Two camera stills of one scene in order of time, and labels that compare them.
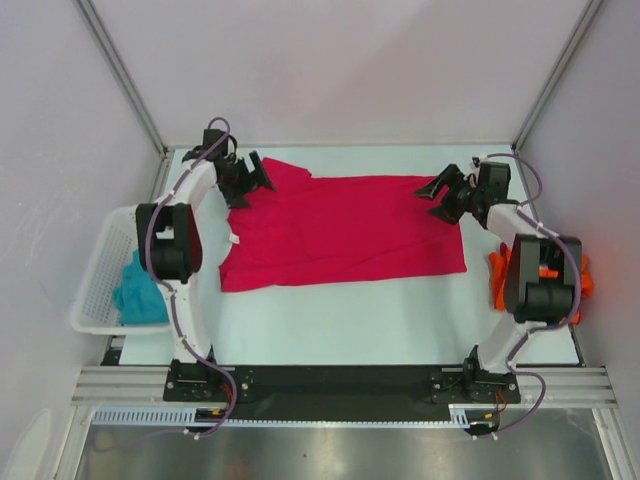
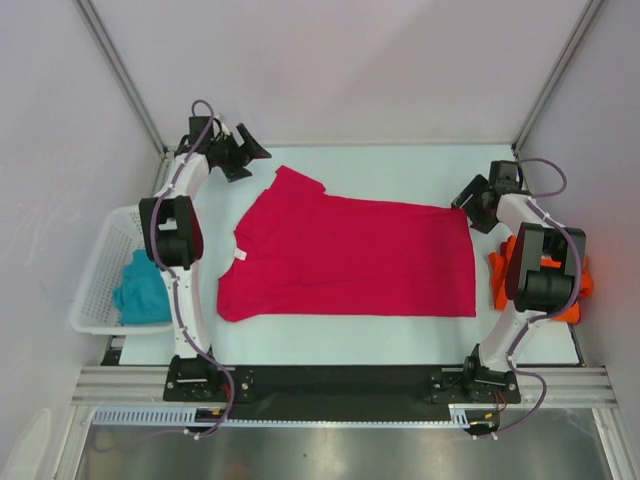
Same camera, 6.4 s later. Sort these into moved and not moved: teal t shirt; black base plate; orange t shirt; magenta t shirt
Moved: magenta t shirt
Not moved: orange t shirt; teal t shirt; black base plate
